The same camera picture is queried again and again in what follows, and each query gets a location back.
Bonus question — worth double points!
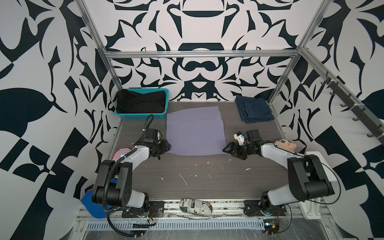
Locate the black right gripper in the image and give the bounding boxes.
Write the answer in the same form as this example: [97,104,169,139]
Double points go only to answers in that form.
[223,141,254,159]

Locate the lilac skirt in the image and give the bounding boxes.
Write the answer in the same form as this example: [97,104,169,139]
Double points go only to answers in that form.
[166,106,227,157]

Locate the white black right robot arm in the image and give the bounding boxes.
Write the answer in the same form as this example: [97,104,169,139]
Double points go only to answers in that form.
[223,130,335,211]

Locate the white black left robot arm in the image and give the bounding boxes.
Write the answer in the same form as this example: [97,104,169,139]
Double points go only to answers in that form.
[91,115,171,212]

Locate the pink alarm clock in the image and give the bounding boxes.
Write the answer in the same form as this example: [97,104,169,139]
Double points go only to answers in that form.
[113,148,131,161]

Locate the teal plastic basket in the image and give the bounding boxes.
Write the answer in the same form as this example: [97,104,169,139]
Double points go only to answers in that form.
[115,88,169,120]

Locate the plush doll toy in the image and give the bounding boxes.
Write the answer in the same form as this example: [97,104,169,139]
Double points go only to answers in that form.
[274,139,297,152]

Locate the black garment in basket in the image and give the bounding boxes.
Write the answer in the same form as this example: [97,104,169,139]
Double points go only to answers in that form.
[116,90,167,114]

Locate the newspaper print shoe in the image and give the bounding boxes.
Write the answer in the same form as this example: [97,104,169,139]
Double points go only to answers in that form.
[179,198,213,217]

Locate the blue cap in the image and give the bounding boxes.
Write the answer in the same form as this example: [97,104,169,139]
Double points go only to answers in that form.
[81,185,107,219]

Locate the green circuit board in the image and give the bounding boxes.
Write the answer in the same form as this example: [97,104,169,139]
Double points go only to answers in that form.
[263,219,280,236]

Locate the white stand rack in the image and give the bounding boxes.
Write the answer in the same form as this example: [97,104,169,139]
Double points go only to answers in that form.
[298,151,338,220]

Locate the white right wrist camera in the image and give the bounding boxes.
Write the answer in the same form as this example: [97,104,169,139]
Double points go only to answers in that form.
[234,132,245,146]

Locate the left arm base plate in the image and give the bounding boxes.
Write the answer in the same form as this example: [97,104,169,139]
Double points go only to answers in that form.
[122,201,165,218]

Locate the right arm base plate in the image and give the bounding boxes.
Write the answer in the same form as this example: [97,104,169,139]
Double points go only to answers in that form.
[244,200,287,217]

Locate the white cable duct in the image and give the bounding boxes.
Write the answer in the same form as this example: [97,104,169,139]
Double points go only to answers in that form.
[85,218,266,231]

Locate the aluminium cage frame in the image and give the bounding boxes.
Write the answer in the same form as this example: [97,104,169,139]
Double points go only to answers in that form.
[78,1,384,102]

